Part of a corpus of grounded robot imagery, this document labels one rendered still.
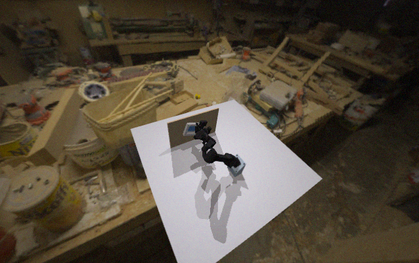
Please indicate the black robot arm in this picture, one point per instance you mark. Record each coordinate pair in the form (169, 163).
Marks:
(212, 156)

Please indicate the brown flat board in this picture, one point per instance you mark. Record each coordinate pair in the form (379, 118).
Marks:
(177, 127)

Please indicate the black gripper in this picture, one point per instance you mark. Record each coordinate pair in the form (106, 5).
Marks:
(200, 126)

